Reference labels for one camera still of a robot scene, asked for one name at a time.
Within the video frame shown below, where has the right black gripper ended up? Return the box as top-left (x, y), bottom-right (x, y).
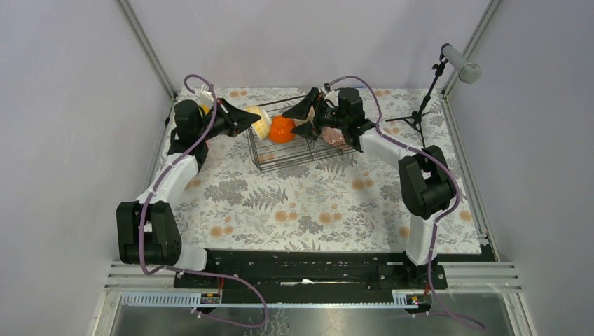
top-left (282, 88), bottom-right (348, 141)

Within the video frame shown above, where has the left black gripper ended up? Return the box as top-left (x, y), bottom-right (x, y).
top-left (197, 97), bottom-right (261, 141)

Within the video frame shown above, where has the yellow sun pattern bowl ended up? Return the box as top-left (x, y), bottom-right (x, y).
top-left (245, 105), bottom-right (272, 140)

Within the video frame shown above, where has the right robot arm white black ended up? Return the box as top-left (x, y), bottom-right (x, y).
top-left (282, 87), bottom-right (459, 288)

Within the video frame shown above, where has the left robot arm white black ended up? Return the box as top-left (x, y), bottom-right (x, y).
top-left (116, 98), bottom-right (261, 288)

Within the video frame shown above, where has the beige bowl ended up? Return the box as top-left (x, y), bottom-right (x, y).
top-left (306, 107), bottom-right (315, 122)

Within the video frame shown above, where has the orange bowl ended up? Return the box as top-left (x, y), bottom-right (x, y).
top-left (268, 115), bottom-right (296, 144)

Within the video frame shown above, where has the pink speckled bowl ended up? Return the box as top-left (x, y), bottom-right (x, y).
top-left (321, 127), bottom-right (349, 148)

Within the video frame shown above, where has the black microphone tripod stand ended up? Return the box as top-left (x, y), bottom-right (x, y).
top-left (387, 56), bottom-right (448, 148)

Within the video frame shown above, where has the silver microphone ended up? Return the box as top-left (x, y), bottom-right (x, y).
top-left (441, 43), bottom-right (482, 84)

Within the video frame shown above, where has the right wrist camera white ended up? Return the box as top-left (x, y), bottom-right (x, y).
top-left (324, 90), bottom-right (339, 106)

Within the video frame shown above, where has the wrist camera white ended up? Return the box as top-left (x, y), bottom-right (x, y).
top-left (324, 90), bottom-right (339, 106)
top-left (194, 88), bottom-right (215, 106)

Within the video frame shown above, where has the black wire dish rack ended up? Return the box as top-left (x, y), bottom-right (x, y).
top-left (246, 94), bottom-right (363, 174)

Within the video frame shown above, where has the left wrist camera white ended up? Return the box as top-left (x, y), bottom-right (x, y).
top-left (194, 88), bottom-right (215, 106)

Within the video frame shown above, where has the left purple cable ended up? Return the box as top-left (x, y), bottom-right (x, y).
top-left (138, 73), bottom-right (270, 329)

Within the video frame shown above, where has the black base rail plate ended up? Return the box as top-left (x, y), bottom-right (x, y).
top-left (174, 249), bottom-right (449, 307)

